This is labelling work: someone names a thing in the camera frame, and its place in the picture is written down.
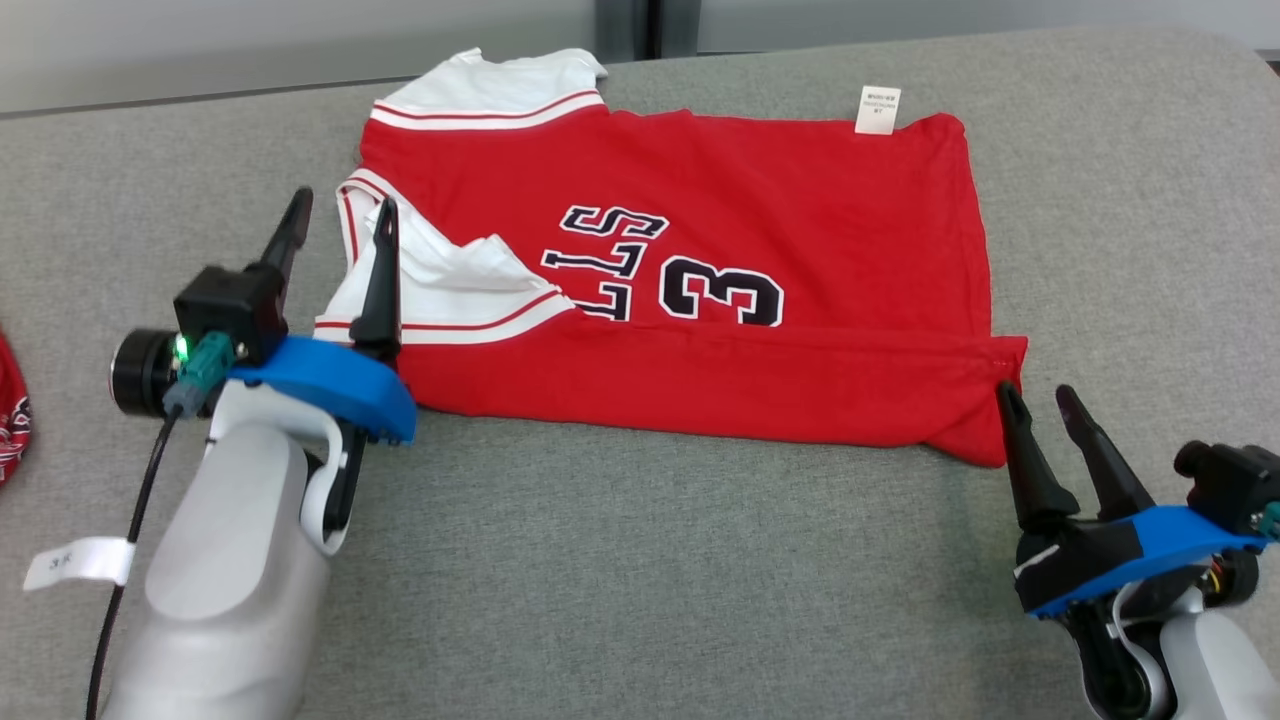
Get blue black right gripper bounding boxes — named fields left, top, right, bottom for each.
left=996, top=381, right=1271, bottom=621

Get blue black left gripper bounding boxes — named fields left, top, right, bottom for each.
left=228, top=187, right=418, bottom=541

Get red basketball shorts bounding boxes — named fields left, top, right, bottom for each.
left=0, top=330, right=33, bottom=486

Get red jersey with white sleeves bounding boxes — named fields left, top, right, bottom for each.
left=313, top=47, right=1029, bottom=469

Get black cable with teal plug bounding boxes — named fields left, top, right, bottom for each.
left=85, top=335, right=238, bottom=720

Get grey double partition post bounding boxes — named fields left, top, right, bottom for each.
left=595, top=0, right=701, bottom=63

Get white cable label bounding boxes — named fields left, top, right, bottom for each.
left=23, top=537, right=136, bottom=593

